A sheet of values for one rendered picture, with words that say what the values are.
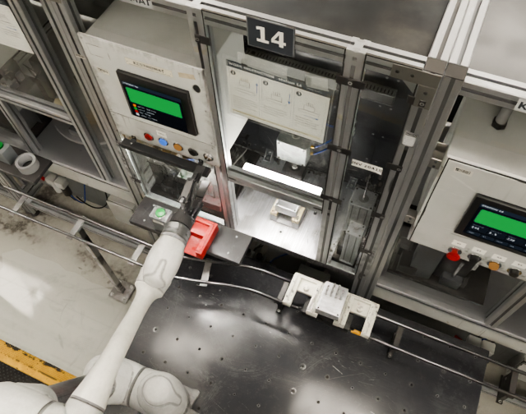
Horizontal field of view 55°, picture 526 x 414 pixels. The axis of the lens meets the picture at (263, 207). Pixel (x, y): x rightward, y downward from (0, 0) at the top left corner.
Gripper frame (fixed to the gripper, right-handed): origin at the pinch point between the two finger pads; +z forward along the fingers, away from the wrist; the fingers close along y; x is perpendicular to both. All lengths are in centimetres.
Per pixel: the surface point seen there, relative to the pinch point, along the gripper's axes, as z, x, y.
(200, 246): -5.8, 6.8, -39.7
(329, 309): -15, -49, -49
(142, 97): 5.3, 15.0, 31.5
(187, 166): 4.0, 6.5, 1.1
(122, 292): -3, 78, -127
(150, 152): 6.1, 21.8, 2.6
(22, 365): -58, 114, -127
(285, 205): 19.1, -22.9, -35.3
